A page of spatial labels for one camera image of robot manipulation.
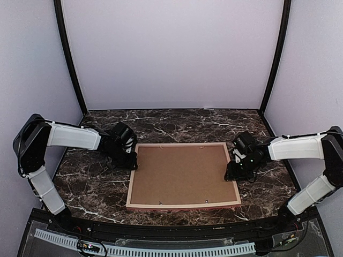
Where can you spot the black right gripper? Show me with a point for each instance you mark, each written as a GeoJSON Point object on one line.
{"type": "Point", "coordinates": [233, 174]}

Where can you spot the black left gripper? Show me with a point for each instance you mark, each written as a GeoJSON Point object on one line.
{"type": "Point", "coordinates": [129, 165]}

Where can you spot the brown cardboard backing board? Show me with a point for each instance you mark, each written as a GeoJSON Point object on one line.
{"type": "Point", "coordinates": [182, 174]}

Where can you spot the pink wooden picture frame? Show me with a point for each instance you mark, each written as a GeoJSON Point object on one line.
{"type": "Point", "coordinates": [185, 206]}

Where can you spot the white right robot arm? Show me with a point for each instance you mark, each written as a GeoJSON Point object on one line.
{"type": "Point", "coordinates": [320, 152]}

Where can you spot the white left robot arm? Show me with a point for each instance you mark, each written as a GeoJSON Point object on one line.
{"type": "Point", "coordinates": [38, 134]}

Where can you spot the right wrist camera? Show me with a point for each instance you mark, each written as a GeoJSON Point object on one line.
{"type": "Point", "coordinates": [244, 143]}

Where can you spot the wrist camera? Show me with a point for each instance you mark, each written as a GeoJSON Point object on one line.
{"type": "Point", "coordinates": [244, 143]}
{"type": "Point", "coordinates": [124, 134]}

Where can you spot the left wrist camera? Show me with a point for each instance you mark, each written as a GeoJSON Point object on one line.
{"type": "Point", "coordinates": [124, 134]}

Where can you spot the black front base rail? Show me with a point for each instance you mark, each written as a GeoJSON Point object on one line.
{"type": "Point", "coordinates": [309, 230]}

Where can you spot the white slotted cable duct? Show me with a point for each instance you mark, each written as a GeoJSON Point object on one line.
{"type": "Point", "coordinates": [95, 249]}

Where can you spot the right black corner post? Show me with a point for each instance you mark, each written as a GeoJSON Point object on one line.
{"type": "Point", "coordinates": [277, 55]}

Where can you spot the black corner post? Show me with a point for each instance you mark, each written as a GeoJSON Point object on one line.
{"type": "Point", "coordinates": [277, 55]}
{"type": "Point", "coordinates": [68, 55]}

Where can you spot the left black corner post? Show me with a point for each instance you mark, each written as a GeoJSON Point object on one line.
{"type": "Point", "coordinates": [68, 55]}

